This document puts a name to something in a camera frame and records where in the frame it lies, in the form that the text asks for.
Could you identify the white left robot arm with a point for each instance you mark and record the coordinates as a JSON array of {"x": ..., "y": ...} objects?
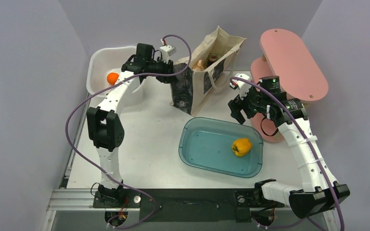
[{"x": 104, "y": 125}]

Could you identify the orange plastic grocery bag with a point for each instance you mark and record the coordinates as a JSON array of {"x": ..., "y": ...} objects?
[{"x": 199, "y": 66}]

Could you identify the yellow bell pepper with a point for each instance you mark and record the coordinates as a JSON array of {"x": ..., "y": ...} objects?
[{"x": 241, "y": 147}]

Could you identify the teal plastic tray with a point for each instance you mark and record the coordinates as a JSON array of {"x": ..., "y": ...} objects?
[{"x": 206, "y": 143}]

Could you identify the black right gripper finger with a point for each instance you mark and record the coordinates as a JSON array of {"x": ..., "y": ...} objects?
[
  {"x": 239, "y": 117},
  {"x": 233, "y": 106}
]

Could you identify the canvas tote bag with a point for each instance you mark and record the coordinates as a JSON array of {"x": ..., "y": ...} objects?
[{"x": 191, "y": 89}]

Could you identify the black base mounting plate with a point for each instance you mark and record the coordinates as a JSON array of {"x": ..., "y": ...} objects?
[{"x": 186, "y": 205}]

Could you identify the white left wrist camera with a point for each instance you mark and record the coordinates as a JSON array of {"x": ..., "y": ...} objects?
[{"x": 166, "y": 52}]

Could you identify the orange fruit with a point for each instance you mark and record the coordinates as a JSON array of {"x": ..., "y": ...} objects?
[{"x": 112, "y": 78}]

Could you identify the aluminium frame rail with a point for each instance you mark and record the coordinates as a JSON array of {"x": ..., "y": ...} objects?
[{"x": 73, "y": 192}]

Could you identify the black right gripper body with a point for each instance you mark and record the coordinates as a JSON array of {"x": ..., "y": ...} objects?
[{"x": 253, "y": 103}]

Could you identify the white plastic basket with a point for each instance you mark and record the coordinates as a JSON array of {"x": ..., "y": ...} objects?
[{"x": 105, "y": 70}]

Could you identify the pink three-tier shelf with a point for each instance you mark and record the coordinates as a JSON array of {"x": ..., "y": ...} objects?
[{"x": 286, "y": 55}]

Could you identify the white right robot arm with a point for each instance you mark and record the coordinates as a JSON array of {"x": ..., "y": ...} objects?
[{"x": 320, "y": 191}]

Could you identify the jar in tote bag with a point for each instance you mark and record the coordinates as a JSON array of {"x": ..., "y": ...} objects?
[{"x": 212, "y": 58}]

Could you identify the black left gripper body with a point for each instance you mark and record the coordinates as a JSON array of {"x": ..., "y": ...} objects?
[{"x": 160, "y": 66}]

